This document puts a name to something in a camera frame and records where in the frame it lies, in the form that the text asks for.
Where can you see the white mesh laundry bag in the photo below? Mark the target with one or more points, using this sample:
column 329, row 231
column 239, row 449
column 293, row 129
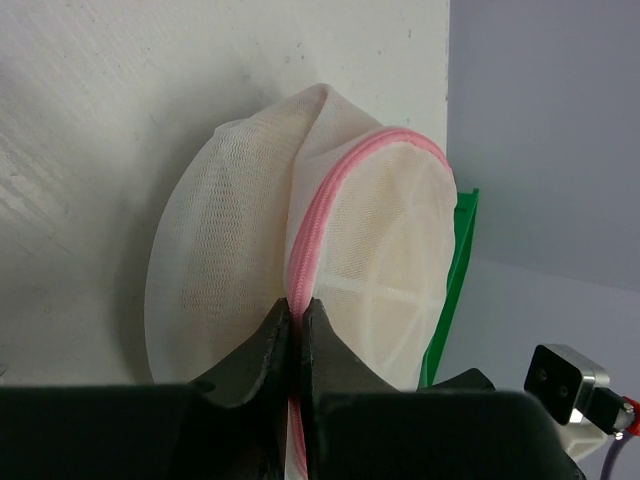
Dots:
column 310, row 198

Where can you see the green plastic tray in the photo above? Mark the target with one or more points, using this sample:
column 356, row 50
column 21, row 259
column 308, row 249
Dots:
column 464, row 226

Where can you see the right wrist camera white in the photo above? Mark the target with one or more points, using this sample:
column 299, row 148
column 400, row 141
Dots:
column 576, row 392

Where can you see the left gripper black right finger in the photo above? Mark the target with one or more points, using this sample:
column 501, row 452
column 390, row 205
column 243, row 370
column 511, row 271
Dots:
column 357, row 426

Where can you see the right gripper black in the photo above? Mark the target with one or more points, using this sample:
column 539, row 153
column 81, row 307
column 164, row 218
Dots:
column 470, row 380

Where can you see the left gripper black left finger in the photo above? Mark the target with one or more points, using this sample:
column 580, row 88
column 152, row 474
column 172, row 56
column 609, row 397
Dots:
column 228, row 423

